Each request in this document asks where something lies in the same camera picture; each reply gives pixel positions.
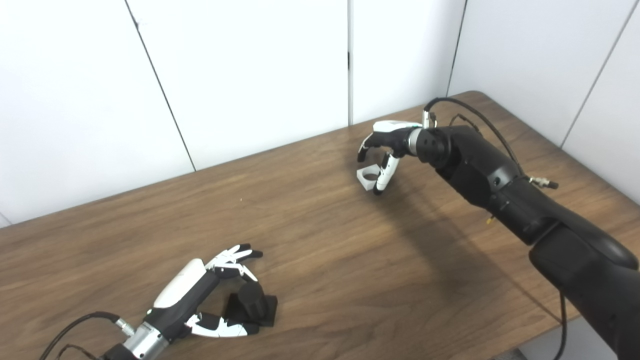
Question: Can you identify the black and white left hand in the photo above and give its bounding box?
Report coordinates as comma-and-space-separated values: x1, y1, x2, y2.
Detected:
144, 243, 264, 341

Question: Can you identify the black and white right hand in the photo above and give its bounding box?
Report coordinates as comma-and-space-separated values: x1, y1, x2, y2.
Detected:
357, 120, 423, 196

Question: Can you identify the white square piece with hole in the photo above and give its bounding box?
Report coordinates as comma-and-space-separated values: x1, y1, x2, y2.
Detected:
356, 166, 386, 192

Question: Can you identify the black peg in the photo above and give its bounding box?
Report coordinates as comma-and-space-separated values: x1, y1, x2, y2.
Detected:
222, 281, 278, 328

